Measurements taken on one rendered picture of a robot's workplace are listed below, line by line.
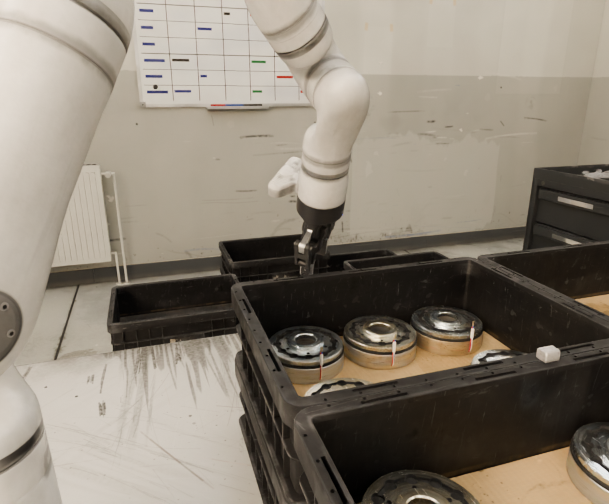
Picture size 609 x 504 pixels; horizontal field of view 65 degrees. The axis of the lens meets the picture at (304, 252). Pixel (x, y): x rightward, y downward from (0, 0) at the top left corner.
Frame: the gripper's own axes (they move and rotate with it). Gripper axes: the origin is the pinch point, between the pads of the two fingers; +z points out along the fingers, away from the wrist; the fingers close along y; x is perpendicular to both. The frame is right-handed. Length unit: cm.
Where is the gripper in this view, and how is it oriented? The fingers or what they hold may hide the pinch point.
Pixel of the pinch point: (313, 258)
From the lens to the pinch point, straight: 83.8
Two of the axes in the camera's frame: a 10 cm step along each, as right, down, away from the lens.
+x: -9.1, -3.3, 2.4
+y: 4.0, -6.3, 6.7
